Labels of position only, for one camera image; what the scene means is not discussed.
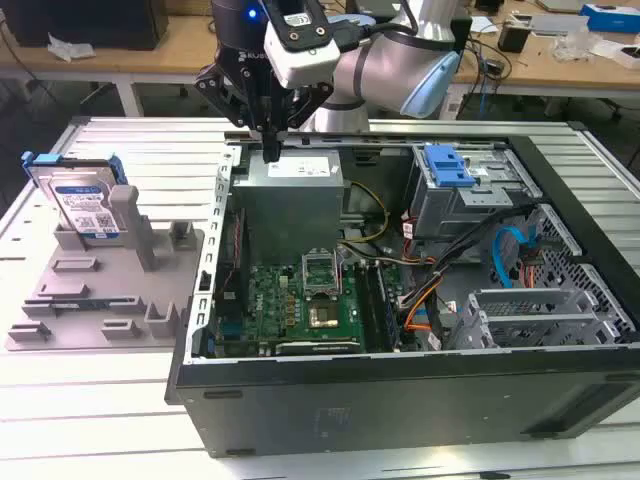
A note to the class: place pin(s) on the black graphics card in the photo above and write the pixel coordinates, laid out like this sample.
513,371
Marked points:
315,348

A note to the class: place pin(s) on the black PC case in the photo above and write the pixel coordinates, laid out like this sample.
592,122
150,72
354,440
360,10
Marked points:
400,400

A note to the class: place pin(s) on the silver disk bay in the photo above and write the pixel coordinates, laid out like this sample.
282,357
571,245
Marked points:
525,300

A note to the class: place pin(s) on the black tower computer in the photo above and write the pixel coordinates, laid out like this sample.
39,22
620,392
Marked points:
462,37

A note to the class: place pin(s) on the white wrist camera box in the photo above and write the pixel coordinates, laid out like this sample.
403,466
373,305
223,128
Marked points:
305,65

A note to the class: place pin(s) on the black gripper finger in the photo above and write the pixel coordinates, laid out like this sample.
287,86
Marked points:
312,102
215,87

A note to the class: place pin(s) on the wooden workbench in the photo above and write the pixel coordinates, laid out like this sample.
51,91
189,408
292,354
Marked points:
150,57

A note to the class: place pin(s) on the silver power supply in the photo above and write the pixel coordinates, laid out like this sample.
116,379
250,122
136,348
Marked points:
285,210

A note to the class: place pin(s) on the gray parts rack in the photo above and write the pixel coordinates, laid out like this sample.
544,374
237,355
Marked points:
115,280

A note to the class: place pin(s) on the hard disk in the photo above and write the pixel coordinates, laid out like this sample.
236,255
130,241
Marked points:
80,200

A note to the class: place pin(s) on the RAM stick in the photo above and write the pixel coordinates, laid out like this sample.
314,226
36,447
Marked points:
95,303

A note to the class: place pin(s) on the silver optical drive cage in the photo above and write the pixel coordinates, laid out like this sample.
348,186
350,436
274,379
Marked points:
450,210

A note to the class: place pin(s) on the green motherboard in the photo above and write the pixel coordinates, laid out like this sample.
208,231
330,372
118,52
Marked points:
272,300

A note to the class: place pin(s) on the locking lever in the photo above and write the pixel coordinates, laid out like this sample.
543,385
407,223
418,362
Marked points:
341,270

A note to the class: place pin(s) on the crumpled clear plastic wrap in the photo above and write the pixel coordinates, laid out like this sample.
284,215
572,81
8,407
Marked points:
575,45

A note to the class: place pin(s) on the flat gray device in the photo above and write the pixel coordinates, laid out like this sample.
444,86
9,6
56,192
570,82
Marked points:
555,24

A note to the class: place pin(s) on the CPU socket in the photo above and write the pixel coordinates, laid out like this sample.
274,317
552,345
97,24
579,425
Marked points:
322,316

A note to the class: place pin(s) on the black computer box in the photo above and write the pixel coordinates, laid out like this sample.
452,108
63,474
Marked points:
100,25

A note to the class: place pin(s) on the blue plastic cage latch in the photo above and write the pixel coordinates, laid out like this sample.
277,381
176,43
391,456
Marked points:
445,165

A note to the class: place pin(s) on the blue cardboard box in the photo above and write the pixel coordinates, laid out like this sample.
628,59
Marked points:
615,20

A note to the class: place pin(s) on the small black cube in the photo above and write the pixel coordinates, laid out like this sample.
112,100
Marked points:
515,37

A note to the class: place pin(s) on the small white box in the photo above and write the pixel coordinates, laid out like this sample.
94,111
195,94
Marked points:
627,55

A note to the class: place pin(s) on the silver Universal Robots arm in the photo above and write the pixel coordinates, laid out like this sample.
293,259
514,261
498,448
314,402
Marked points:
380,60

